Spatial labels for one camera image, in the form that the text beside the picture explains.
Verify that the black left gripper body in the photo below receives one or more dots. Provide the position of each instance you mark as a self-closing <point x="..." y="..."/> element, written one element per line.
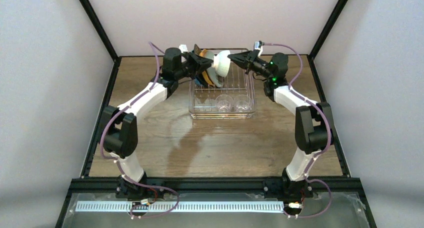
<point x="193" y="64"/>

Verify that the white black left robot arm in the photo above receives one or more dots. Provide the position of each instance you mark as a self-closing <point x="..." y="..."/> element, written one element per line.
<point x="119" y="125"/>

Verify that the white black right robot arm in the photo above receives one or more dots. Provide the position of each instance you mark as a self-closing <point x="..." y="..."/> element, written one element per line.
<point x="313" y="120"/>

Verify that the orange polka dot plate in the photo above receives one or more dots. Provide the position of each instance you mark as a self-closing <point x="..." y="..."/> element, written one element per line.
<point x="204" y="73"/>

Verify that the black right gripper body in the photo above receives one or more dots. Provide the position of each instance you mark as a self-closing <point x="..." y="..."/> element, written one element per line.
<point x="250" y="59"/>

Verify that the black floral square plate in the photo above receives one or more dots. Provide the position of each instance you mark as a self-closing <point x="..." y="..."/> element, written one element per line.
<point x="197" y="51"/>

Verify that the metal wire dish rack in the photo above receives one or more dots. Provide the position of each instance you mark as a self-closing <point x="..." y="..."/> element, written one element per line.
<point x="201" y="103"/>

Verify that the pale green flower plate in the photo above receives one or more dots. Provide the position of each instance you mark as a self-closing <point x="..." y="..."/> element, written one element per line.
<point x="211" y="72"/>

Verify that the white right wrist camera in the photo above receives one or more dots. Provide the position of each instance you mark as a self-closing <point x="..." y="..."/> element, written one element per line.
<point x="258" y="48"/>

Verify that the small clear plastic cup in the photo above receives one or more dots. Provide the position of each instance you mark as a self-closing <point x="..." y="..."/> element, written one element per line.
<point x="224" y="103"/>

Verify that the blue polka dot plate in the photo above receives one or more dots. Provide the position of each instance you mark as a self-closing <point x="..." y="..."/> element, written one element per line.
<point x="198" y="82"/>

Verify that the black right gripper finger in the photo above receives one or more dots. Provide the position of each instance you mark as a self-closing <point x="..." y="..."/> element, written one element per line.
<point x="243" y="57"/>
<point x="243" y="64"/>

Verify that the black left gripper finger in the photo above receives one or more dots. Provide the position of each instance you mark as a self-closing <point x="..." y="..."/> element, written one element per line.
<point x="195" y="62"/>
<point x="201" y="69"/>

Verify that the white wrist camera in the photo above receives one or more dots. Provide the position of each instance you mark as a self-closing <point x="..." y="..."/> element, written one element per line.
<point x="258" y="48"/>
<point x="183" y="48"/>

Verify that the pale green glass bowl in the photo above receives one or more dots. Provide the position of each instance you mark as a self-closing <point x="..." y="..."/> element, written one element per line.
<point x="221" y="63"/>

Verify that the black aluminium frame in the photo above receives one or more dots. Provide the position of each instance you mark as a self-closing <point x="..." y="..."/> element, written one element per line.
<point x="270" y="187"/>

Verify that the white slotted cable duct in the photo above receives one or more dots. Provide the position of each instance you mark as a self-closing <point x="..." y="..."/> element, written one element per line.
<point x="181" y="207"/>

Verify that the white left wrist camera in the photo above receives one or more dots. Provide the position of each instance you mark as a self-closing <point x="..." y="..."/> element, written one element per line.
<point x="183" y="48"/>

